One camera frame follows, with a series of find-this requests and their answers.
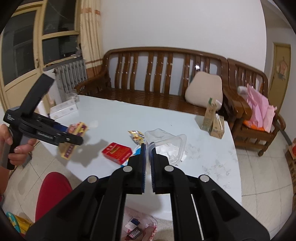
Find yellow red snack box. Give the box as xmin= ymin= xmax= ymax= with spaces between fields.
xmin=58 ymin=122 xmax=88 ymax=160

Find red cigarette box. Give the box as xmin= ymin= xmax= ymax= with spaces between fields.
xmin=102 ymin=143 xmax=132 ymax=165

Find clear plastic container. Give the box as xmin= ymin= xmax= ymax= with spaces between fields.
xmin=144 ymin=128 xmax=187 ymax=165

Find white trash bag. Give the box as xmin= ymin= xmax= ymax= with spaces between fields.
xmin=120 ymin=207 xmax=158 ymax=241

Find person's left hand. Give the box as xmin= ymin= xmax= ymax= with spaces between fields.
xmin=1 ymin=124 xmax=37 ymax=166

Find white box on table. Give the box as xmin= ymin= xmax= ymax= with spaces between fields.
xmin=49 ymin=99 xmax=78 ymax=120

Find person's red trouser legs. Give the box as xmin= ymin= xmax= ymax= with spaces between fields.
xmin=35 ymin=172 xmax=73 ymax=221

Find grey radiator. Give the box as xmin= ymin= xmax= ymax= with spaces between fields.
xmin=54 ymin=57 xmax=87 ymax=102

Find yellow snack wrapper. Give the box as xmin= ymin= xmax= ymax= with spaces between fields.
xmin=128 ymin=131 xmax=145 ymax=146

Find blue white medicine box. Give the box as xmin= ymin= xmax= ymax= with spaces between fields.
xmin=131 ymin=145 xmax=141 ymax=163

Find small brown drink carton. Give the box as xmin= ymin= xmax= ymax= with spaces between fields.
xmin=209 ymin=113 xmax=225 ymax=139

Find tall green milk carton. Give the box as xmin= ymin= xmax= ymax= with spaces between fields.
xmin=201 ymin=98 xmax=217 ymax=132

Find cream framed window door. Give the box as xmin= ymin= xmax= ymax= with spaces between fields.
xmin=1 ymin=1 xmax=81 ymax=110

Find long wooden bench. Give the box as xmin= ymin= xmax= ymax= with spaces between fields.
xmin=75 ymin=47 xmax=230 ymax=115

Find beige curtain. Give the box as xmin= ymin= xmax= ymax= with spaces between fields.
xmin=80 ymin=0 xmax=104 ymax=78

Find pink plastic bag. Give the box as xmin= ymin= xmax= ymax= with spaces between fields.
xmin=243 ymin=85 xmax=277 ymax=133

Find wooden armchair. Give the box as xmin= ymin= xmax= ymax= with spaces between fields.
xmin=227 ymin=58 xmax=286 ymax=157

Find beige cushion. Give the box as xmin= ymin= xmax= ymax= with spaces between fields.
xmin=185 ymin=71 xmax=223 ymax=108

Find yellow interior door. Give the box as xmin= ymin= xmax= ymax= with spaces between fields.
xmin=268 ymin=43 xmax=291 ymax=113

